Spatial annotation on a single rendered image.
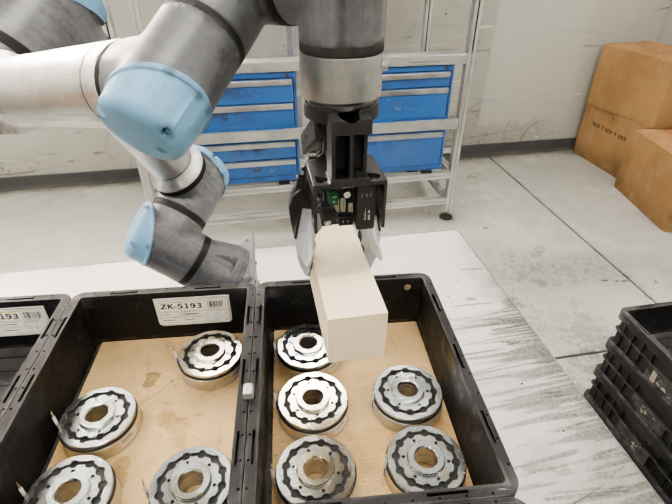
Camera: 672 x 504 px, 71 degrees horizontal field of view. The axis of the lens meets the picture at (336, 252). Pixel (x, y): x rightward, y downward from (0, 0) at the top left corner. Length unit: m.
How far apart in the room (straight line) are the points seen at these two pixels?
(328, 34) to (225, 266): 0.67
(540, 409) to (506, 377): 0.09
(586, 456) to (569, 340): 1.33
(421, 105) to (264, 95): 0.81
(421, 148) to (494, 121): 1.24
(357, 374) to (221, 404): 0.22
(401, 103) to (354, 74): 2.14
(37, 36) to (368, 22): 0.46
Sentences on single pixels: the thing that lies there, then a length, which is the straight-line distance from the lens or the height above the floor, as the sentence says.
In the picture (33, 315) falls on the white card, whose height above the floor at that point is 0.90.
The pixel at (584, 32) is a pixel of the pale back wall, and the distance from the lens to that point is 3.98.
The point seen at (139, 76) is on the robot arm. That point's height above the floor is 1.34.
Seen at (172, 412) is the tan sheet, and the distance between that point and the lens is 0.78.
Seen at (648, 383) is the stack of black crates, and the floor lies 0.48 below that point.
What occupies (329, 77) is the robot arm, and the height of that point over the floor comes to 1.32.
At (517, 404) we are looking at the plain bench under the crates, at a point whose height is 0.70.
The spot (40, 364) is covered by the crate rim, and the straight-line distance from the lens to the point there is 0.78.
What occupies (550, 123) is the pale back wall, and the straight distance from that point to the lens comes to 4.07.
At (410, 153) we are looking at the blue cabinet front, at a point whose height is 0.43.
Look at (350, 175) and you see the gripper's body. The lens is 0.44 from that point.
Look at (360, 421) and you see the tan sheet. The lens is 0.74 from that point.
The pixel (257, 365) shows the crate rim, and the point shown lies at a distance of 0.70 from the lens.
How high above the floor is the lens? 1.42
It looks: 34 degrees down
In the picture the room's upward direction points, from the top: straight up
